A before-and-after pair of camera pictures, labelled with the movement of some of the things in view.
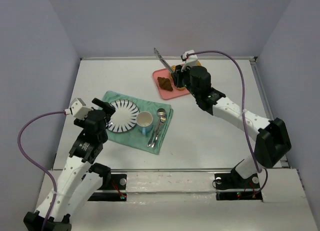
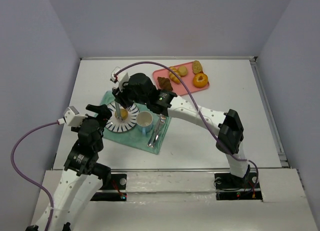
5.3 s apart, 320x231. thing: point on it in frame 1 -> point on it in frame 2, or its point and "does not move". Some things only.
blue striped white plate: x=125 y=117 does not move
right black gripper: x=176 y=74 -> x=119 y=98
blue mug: x=144 y=121 does not move
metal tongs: x=160 y=56 -> x=118 y=111
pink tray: x=165 y=94 does not move
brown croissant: x=165 y=83 does not move
